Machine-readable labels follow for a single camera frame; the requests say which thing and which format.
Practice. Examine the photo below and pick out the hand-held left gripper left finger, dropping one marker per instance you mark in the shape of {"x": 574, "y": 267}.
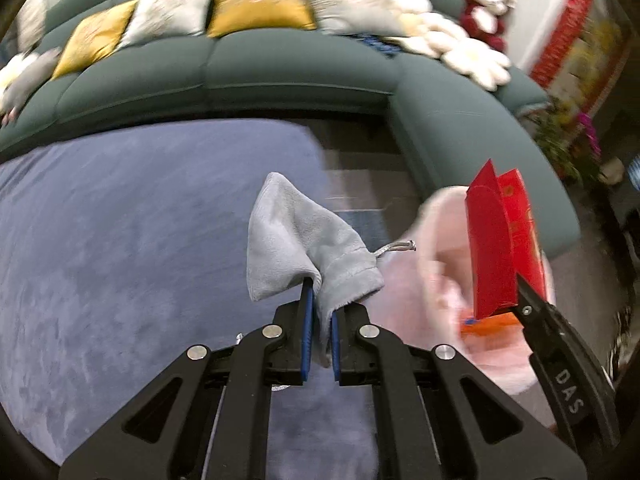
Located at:
{"x": 307, "y": 330}

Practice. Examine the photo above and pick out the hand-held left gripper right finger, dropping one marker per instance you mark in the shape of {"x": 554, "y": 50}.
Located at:
{"x": 336, "y": 345}

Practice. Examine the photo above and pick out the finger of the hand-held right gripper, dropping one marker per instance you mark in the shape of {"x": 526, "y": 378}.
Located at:
{"x": 570, "y": 375}

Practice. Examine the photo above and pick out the orange plastic wrapper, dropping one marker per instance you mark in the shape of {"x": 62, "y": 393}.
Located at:
{"x": 487, "y": 330}

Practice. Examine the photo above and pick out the white plastic bin bag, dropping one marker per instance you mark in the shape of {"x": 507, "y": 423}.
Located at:
{"x": 445, "y": 270}

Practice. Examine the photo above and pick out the red paper envelope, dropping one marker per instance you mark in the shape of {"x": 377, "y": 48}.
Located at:
{"x": 492, "y": 250}

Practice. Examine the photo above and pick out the potted green plant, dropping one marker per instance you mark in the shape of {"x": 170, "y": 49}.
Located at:
{"x": 565, "y": 140}

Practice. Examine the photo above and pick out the green sofa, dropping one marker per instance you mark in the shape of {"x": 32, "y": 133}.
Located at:
{"x": 280, "y": 80}

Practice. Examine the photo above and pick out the blue patterned cloth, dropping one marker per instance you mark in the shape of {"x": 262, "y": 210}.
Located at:
{"x": 377, "y": 45}

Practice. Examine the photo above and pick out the white flower cushion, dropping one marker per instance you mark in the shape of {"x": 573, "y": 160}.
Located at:
{"x": 425, "y": 20}
{"x": 12, "y": 72}
{"x": 477, "y": 65}

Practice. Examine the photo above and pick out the grey floral pillow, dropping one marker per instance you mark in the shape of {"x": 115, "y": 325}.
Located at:
{"x": 167, "y": 10}
{"x": 350, "y": 10}

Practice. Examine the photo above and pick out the yellow embroidered pillow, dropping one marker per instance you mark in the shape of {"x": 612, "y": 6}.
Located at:
{"x": 95, "y": 37}
{"x": 260, "y": 5}

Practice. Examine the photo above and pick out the red and white plush toy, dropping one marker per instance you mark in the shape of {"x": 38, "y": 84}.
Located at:
{"x": 485, "y": 15}

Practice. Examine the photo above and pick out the grey mouse plush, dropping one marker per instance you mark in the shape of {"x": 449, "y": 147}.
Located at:
{"x": 30, "y": 82}

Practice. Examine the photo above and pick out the white knitted pillow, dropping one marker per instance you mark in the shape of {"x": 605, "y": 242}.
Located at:
{"x": 32, "y": 17}

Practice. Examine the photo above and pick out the red wall poster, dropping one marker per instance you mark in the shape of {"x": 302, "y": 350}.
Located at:
{"x": 580, "y": 40}

